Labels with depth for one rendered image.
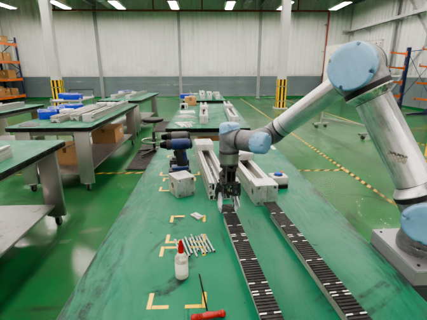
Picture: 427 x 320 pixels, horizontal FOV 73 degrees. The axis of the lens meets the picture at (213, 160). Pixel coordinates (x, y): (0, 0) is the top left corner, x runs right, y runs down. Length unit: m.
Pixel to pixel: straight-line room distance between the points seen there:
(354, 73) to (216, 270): 0.65
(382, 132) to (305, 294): 0.46
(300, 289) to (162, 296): 0.36
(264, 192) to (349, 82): 0.65
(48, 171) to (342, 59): 2.51
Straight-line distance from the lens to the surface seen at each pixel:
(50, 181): 2.89
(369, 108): 0.82
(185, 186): 1.36
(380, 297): 0.94
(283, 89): 11.57
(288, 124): 1.05
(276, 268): 0.94
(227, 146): 1.04
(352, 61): 0.80
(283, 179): 1.48
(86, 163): 3.63
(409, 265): 1.01
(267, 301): 0.78
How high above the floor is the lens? 1.34
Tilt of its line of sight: 17 degrees down
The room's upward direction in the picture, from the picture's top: straight up
